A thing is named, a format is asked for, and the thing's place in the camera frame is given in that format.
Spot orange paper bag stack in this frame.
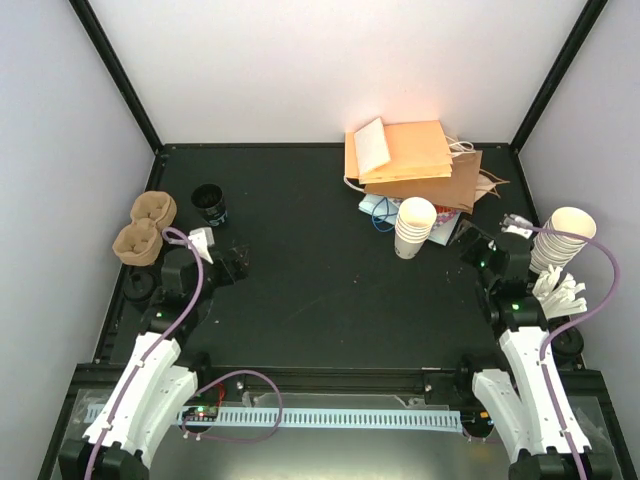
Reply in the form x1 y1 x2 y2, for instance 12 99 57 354
344 120 453 186

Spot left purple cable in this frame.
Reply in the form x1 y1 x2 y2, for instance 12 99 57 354
82 227 207 480

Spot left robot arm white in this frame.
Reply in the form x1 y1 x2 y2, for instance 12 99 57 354
58 246 249 479

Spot black paper cup stack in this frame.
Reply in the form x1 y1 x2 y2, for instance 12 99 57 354
190 183 228 227

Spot tall white cup stack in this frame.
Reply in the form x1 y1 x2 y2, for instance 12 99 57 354
530 206 597 274

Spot white paper cup stack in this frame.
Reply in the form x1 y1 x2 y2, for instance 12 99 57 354
394 197 437 260

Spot brown kraft paper bag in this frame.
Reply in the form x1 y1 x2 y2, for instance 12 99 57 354
364 151 509 214

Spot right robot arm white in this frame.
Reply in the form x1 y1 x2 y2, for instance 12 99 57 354
453 215 613 479

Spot black cup lid stack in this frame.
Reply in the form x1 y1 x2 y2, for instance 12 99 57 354
123 272 156 303

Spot checkered paper bag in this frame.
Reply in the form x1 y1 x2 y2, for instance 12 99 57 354
428 206 461 246

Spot blue slotted cable duct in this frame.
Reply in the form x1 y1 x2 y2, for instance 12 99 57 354
173 406 463 433

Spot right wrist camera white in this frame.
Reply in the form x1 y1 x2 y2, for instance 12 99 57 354
500 214 533 239

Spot light blue paper bag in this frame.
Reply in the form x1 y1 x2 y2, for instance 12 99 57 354
358 194 401 233

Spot orange paper bag white handles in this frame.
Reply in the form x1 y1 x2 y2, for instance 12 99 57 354
354 117 391 176

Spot purple cable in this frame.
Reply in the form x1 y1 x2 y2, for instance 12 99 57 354
82 227 207 480
529 225 621 480

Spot pulp cup carrier stack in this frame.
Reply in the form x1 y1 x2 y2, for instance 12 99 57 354
112 191 177 267

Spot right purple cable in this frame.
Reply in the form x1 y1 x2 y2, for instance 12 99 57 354
529 225 621 480

